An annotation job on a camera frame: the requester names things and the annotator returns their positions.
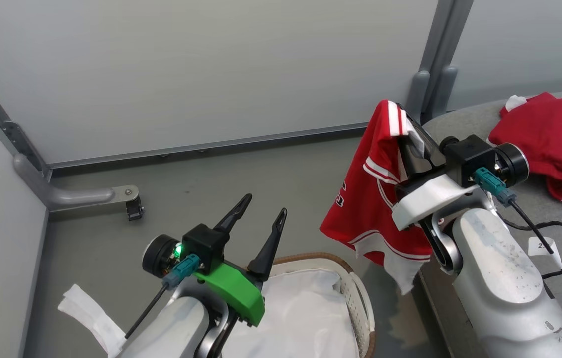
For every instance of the grey curved partition foot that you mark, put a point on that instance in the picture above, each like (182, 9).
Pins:
(69, 195)

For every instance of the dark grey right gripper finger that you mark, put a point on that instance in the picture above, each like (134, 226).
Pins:
(422, 136)

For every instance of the small black caster wheel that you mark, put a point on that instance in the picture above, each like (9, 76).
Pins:
(134, 211)

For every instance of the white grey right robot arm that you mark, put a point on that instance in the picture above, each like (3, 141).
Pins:
(504, 283)

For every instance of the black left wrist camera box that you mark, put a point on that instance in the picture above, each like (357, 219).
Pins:
(203, 246)

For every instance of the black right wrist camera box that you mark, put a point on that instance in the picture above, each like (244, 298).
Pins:
(469, 155)

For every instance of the grey partition bottom rail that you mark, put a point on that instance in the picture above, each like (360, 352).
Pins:
(211, 144)

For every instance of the grey double partition post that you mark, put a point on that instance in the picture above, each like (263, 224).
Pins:
(440, 59)

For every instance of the white woven laundry basket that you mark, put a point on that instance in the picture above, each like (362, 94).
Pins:
(355, 293)

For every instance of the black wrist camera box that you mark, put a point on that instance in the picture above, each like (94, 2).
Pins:
(203, 246)
(469, 155)

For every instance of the white paper tag strip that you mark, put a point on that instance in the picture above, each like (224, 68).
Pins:
(89, 311)

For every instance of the white basket liner cloth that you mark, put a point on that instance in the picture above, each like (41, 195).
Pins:
(300, 318)

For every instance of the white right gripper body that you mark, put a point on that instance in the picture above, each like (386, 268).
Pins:
(430, 196)

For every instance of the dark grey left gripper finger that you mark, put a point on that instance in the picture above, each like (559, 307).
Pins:
(233, 215)
(270, 246)

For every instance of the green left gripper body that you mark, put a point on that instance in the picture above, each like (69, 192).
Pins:
(233, 291)

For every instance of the red white-striped jersey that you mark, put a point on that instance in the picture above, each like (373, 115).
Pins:
(367, 209)

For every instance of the red garment with white collar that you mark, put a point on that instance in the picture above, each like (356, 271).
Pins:
(549, 139)

